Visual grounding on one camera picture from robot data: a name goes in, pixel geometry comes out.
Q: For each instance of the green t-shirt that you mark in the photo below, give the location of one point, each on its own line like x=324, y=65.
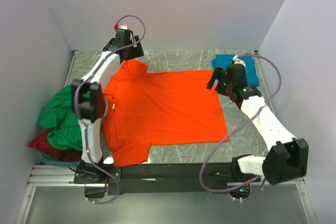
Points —
x=58, y=116

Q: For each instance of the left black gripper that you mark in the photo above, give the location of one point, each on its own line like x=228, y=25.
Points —
x=137, y=53

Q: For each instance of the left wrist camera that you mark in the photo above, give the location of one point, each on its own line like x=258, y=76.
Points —
x=118, y=26

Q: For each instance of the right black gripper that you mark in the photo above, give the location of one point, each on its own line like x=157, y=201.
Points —
x=216, y=74

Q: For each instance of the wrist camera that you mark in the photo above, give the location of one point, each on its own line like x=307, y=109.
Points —
x=118, y=26
x=236, y=60

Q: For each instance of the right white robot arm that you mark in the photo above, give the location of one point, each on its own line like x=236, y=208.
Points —
x=287, y=156

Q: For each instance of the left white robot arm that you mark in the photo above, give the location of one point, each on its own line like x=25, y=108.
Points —
x=90, y=105

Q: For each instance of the orange t-shirt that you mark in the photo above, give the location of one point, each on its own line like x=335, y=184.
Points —
x=160, y=108

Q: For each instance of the dark red t-shirt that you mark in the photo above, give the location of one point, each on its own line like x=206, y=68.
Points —
x=40, y=143

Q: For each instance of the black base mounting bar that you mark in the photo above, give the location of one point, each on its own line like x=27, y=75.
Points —
x=164, y=178

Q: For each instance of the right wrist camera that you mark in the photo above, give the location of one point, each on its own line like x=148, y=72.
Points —
x=236, y=60

